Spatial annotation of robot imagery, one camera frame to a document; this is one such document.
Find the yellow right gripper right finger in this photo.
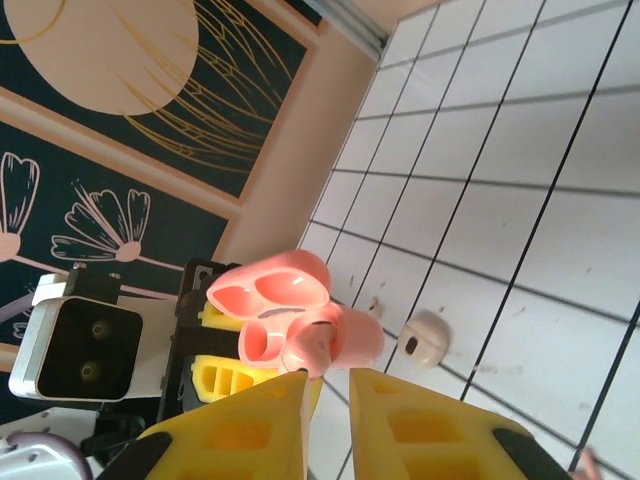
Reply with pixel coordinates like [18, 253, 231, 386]
[348, 368, 574, 480]

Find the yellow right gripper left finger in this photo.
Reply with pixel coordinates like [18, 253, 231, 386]
[135, 368, 322, 480]

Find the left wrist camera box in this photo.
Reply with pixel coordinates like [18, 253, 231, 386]
[8, 262, 145, 403]

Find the aluminium corner post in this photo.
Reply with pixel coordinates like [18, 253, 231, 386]
[302, 0, 392, 51]

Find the pink earbud charging case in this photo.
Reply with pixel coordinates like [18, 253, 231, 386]
[206, 249, 385, 384]

